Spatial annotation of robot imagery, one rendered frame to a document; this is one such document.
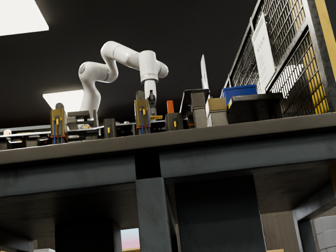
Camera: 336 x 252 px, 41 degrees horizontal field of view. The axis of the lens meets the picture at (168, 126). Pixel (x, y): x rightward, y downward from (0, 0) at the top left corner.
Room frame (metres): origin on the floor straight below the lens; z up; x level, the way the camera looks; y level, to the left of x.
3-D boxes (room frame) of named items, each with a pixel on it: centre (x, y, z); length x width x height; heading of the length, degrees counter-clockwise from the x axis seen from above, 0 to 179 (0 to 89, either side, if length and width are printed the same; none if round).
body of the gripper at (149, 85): (1.96, 0.06, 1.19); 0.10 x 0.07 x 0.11; 5
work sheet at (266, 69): (1.91, -0.50, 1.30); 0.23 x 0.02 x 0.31; 5
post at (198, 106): (1.60, -0.12, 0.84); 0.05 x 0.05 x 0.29; 5
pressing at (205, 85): (1.97, -0.20, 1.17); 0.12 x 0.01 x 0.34; 5
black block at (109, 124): (1.76, 0.24, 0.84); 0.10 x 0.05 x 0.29; 5
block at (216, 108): (1.86, -0.22, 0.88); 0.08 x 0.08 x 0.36; 5
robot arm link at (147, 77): (1.96, 0.06, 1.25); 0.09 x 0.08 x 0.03; 5
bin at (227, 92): (2.10, -0.36, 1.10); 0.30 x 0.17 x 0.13; 179
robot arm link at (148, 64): (1.96, 0.06, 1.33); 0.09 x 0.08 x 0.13; 135
